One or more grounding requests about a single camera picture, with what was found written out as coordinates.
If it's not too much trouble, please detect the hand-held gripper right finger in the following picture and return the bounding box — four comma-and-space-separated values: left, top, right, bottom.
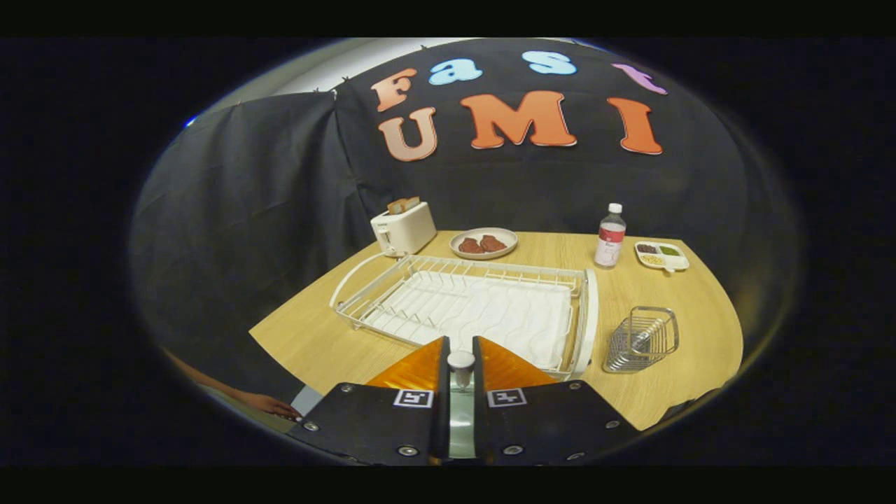
472, 336, 641, 466

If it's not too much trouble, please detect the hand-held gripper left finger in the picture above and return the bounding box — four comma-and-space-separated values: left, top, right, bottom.
287, 336, 451, 466

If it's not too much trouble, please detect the spoon with brown handle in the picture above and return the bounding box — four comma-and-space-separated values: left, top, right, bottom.
447, 350, 477, 459

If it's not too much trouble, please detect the white wire dish rack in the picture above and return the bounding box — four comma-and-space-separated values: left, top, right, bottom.
329, 251, 599, 381

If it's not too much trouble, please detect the metal wire basket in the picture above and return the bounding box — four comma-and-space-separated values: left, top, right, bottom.
603, 306, 680, 373

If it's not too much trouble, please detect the beige round plate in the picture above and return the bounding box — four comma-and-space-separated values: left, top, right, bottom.
449, 227, 519, 260

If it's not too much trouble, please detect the white toaster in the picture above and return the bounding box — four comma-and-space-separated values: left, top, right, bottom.
370, 202, 438, 258

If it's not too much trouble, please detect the clear bottle with red label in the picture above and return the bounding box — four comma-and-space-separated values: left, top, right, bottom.
594, 203, 627, 269

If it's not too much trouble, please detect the white divided snack tray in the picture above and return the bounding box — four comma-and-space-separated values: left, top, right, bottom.
634, 240, 690, 273

